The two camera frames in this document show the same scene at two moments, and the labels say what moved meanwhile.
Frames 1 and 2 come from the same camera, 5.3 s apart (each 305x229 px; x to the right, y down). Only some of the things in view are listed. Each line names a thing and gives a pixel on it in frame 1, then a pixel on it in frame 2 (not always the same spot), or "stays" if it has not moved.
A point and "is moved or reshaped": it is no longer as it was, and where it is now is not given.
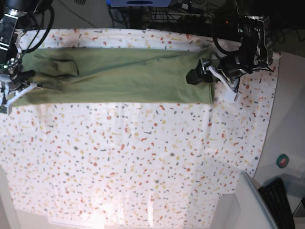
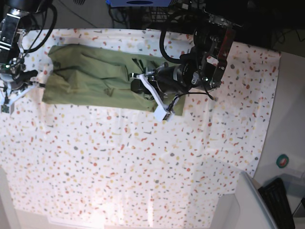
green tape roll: [282, 161] stays
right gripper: [218, 68] to [170, 79]
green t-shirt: [92, 75] is moved or reshaped
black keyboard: [275, 197] stays
